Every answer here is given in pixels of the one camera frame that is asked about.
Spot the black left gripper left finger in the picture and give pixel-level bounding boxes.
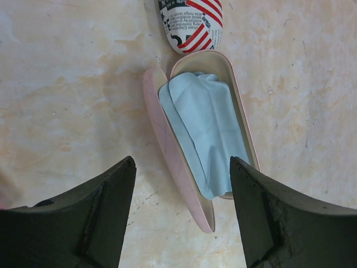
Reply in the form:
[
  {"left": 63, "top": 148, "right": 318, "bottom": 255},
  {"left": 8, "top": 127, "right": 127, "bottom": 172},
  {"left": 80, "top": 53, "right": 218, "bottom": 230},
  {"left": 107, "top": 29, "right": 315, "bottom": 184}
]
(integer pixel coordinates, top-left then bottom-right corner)
[{"left": 1, "top": 156, "right": 137, "bottom": 267}]

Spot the flag print glasses case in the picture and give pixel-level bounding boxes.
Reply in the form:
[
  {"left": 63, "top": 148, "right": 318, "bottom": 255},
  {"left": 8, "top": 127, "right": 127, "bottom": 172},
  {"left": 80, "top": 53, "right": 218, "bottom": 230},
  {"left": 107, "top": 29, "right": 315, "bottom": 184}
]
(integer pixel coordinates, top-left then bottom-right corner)
[{"left": 158, "top": 0, "right": 223, "bottom": 55}]

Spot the light blue cloth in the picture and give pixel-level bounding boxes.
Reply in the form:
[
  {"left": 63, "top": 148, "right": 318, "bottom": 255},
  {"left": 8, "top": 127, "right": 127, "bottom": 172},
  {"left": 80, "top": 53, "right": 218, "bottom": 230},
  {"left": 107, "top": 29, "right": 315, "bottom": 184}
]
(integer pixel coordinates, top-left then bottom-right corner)
[{"left": 158, "top": 73, "right": 250, "bottom": 200}]

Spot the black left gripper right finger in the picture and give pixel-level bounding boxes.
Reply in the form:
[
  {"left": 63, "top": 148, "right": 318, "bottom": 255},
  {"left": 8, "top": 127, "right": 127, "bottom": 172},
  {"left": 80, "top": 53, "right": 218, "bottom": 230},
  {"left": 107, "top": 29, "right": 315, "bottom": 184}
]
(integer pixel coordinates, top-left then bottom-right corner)
[{"left": 230, "top": 157, "right": 356, "bottom": 267}]

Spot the pink glasses case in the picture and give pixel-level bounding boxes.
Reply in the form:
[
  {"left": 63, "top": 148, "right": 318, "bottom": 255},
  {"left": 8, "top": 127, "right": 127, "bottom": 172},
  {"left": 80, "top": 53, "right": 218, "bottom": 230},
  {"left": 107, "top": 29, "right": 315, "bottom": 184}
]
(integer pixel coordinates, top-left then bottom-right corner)
[{"left": 143, "top": 50, "right": 260, "bottom": 233}]

